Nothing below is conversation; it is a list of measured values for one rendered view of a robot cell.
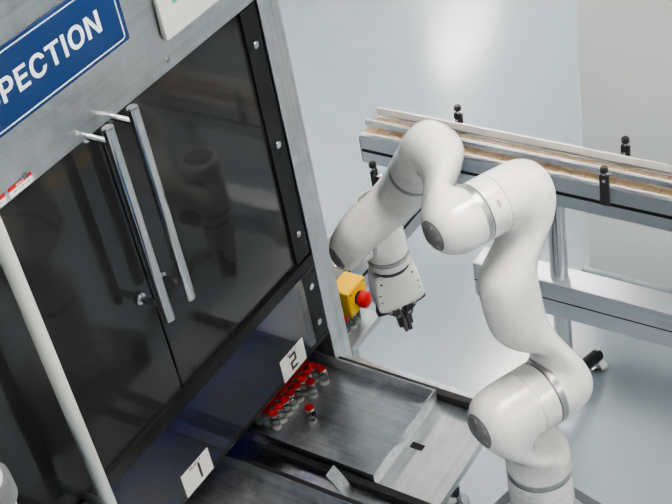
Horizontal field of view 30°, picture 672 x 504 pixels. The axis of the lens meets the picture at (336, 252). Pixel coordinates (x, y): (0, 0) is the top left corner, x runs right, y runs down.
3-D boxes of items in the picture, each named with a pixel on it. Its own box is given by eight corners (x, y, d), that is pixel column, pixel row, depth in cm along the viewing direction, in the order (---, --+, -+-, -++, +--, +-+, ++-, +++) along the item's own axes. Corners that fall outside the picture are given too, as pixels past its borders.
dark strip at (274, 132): (312, 340, 272) (236, 13, 223) (324, 327, 275) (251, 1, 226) (317, 342, 271) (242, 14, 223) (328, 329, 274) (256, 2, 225)
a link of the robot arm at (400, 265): (399, 231, 249) (402, 242, 250) (359, 248, 247) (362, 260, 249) (417, 253, 242) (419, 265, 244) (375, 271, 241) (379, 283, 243)
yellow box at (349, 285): (326, 311, 285) (320, 287, 281) (342, 292, 290) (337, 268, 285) (353, 319, 281) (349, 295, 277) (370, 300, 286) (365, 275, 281)
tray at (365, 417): (241, 436, 270) (237, 424, 268) (306, 358, 286) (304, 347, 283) (375, 486, 253) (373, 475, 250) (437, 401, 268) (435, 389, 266)
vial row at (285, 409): (270, 429, 270) (265, 414, 267) (314, 375, 281) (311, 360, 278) (278, 432, 268) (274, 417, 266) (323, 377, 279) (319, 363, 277)
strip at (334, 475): (330, 494, 253) (325, 474, 249) (337, 483, 255) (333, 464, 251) (390, 516, 246) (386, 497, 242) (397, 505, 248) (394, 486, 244)
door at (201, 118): (181, 386, 236) (94, 124, 200) (305, 251, 262) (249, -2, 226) (183, 387, 236) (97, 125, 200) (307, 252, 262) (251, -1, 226)
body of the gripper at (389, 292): (404, 239, 250) (415, 281, 257) (358, 259, 248) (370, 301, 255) (420, 259, 244) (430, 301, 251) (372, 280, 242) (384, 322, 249)
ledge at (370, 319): (303, 338, 294) (302, 332, 293) (332, 304, 302) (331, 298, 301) (353, 354, 287) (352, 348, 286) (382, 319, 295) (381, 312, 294)
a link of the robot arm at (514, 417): (586, 469, 226) (581, 375, 211) (506, 522, 220) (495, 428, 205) (543, 432, 235) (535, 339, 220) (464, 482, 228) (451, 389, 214)
